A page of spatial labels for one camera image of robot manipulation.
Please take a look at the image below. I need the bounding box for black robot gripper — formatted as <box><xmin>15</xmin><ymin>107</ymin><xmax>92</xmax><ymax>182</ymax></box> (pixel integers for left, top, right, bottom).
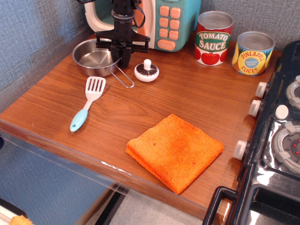
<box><xmin>95</xmin><ymin>18</ymin><xmax>150</xmax><ymax>68</ymax></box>

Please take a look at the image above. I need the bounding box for stainless steel pot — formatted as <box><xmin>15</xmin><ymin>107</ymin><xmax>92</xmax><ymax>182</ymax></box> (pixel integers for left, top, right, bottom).
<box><xmin>72</xmin><ymin>38</ymin><xmax>135</xmax><ymax>88</ymax></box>

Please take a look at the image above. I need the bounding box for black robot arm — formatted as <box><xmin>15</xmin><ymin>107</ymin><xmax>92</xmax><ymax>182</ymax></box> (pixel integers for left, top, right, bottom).
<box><xmin>95</xmin><ymin>0</ymin><xmax>150</xmax><ymax>68</ymax></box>

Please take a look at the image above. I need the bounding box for white toy mushroom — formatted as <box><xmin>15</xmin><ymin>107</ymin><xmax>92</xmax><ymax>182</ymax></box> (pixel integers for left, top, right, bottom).
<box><xmin>134</xmin><ymin>59</ymin><xmax>159</xmax><ymax>83</ymax></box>

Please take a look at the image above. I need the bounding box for teal toy microwave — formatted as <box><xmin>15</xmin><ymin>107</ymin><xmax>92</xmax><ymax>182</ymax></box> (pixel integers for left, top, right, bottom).
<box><xmin>84</xmin><ymin>0</ymin><xmax>201</xmax><ymax>52</ymax></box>

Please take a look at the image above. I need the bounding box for tomato sauce can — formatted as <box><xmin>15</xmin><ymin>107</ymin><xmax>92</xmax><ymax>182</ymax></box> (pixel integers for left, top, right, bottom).
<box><xmin>194</xmin><ymin>11</ymin><xmax>234</xmax><ymax>66</ymax></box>

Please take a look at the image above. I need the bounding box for orange folded cloth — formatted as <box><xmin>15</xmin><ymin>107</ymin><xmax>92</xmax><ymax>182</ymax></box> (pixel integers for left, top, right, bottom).
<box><xmin>126</xmin><ymin>114</ymin><xmax>224</xmax><ymax>194</ymax></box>

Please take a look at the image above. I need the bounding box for pineapple slices can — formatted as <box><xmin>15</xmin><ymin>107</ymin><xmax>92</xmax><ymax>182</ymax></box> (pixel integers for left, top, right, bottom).
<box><xmin>232</xmin><ymin>31</ymin><xmax>275</xmax><ymax>76</ymax></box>

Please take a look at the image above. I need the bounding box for white stove knob middle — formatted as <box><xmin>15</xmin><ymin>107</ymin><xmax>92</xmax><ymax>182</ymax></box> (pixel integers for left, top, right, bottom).
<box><xmin>248</xmin><ymin>100</ymin><xmax>261</xmax><ymax>117</ymax></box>

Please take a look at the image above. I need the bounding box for white stove knob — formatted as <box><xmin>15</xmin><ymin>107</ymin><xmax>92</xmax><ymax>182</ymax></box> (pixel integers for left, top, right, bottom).
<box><xmin>234</xmin><ymin>140</ymin><xmax>247</xmax><ymax>160</ymax></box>
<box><xmin>248</xmin><ymin>100</ymin><xmax>261</xmax><ymax>117</ymax></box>
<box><xmin>255</xmin><ymin>82</ymin><xmax>268</xmax><ymax>98</ymax></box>

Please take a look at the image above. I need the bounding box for white stove knob rear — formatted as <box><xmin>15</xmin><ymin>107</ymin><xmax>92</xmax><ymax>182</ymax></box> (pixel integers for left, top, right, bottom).
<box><xmin>255</xmin><ymin>82</ymin><xmax>268</xmax><ymax>98</ymax></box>

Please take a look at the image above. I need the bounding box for white stove knob front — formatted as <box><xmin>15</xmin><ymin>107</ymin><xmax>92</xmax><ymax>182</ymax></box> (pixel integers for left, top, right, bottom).
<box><xmin>234</xmin><ymin>140</ymin><xmax>247</xmax><ymax>160</ymax></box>

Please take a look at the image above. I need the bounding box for white round stove button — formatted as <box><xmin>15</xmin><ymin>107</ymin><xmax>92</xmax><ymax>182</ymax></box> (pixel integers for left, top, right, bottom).
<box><xmin>275</xmin><ymin>105</ymin><xmax>289</xmax><ymax>120</ymax></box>

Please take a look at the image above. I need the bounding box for grey stove burner rear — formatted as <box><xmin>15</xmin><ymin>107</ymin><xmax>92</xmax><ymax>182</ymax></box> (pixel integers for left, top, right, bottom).
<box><xmin>286</xmin><ymin>75</ymin><xmax>300</xmax><ymax>109</ymax></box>

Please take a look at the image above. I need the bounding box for grey stove burner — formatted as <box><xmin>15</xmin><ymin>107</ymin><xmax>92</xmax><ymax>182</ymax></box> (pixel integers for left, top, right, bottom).
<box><xmin>272</xmin><ymin>121</ymin><xmax>300</xmax><ymax>174</ymax></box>
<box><xmin>286</xmin><ymin>75</ymin><xmax>300</xmax><ymax>109</ymax></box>

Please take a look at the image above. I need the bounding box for grey stove burner front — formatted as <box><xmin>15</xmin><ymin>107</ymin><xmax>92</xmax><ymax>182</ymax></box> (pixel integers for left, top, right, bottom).
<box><xmin>272</xmin><ymin>121</ymin><xmax>300</xmax><ymax>174</ymax></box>

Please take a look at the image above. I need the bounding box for black toy stove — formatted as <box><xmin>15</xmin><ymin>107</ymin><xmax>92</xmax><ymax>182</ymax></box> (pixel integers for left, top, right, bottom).
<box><xmin>203</xmin><ymin>41</ymin><xmax>300</xmax><ymax>225</ymax></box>

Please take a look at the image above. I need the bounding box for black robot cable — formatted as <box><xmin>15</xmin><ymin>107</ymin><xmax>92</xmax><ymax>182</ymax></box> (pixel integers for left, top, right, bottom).
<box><xmin>133</xmin><ymin>6</ymin><xmax>146</xmax><ymax>29</ymax></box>

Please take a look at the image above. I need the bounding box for white spatula blue handle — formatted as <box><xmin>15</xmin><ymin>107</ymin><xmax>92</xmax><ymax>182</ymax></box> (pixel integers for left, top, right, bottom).
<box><xmin>69</xmin><ymin>76</ymin><xmax>106</xmax><ymax>132</ymax></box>

